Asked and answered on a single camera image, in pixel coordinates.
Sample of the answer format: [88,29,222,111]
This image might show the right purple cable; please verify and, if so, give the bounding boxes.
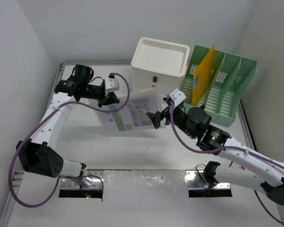
[169,101,284,227]

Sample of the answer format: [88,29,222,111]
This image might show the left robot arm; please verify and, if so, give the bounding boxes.
[17,64,119,178]

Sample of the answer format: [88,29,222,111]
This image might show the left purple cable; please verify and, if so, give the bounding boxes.
[9,72,131,208]

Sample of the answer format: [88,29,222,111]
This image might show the white foam front panel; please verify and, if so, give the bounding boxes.
[9,171,277,227]

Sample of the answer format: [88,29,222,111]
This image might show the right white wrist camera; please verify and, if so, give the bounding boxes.
[168,88,186,107]

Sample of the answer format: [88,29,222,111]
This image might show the white three-drawer storage box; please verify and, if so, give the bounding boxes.
[131,37,190,96]

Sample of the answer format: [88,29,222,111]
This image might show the clear sleeve with documents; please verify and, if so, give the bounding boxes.
[92,87,163,137]

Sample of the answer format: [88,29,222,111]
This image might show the purple cable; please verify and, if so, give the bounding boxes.
[9,72,131,208]
[169,101,284,227]

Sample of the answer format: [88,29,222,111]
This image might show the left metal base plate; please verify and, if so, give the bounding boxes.
[61,174,103,190]

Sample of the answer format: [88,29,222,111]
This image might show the green plastic file organizer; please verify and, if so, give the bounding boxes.
[181,45,257,127]

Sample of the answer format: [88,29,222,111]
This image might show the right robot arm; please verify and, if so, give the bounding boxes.
[147,106,284,206]

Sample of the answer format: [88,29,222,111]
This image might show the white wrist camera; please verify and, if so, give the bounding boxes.
[168,88,186,107]
[104,75,119,93]

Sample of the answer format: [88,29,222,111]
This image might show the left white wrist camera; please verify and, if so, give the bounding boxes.
[104,75,119,93]

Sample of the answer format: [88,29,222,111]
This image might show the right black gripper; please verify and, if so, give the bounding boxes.
[146,103,196,140]

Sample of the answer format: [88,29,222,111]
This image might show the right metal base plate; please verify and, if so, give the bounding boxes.
[185,170,231,191]

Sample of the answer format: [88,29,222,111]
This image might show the orange plastic folder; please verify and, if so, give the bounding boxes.
[191,45,215,106]

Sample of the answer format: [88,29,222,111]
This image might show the metal base plate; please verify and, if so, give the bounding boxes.
[185,170,231,191]
[61,174,103,190]

